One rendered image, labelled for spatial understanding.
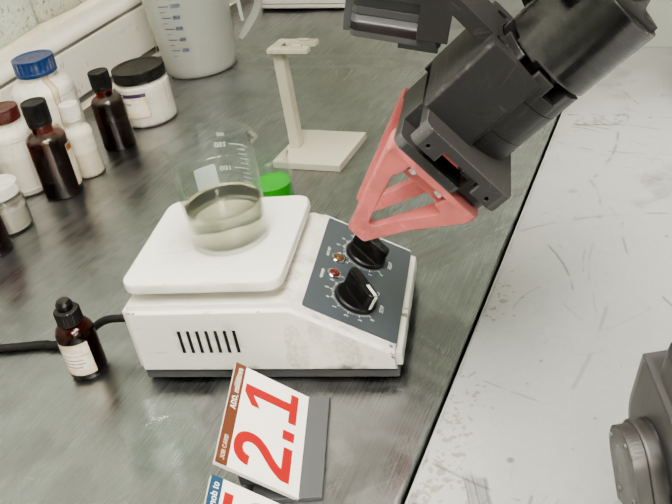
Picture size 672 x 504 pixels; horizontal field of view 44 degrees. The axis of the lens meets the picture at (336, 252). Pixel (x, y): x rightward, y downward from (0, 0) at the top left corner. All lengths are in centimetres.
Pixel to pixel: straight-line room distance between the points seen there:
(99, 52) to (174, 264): 67
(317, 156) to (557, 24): 50
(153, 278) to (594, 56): 33
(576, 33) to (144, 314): 35
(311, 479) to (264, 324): 11
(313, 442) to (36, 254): 41
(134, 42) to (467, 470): 93
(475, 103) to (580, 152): 43
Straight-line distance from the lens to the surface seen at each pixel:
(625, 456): 38
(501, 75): 45
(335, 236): 66
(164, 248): 64
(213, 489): 51
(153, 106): 109
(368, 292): 59
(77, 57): 121
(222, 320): 60
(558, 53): 45
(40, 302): 80
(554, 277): 69
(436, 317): 66
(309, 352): 60
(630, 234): 75
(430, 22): 46
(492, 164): 48
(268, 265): 59
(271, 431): 56
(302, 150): 93
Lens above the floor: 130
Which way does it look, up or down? 32 degrees down
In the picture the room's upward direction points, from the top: 10 degrees counter-clockwise
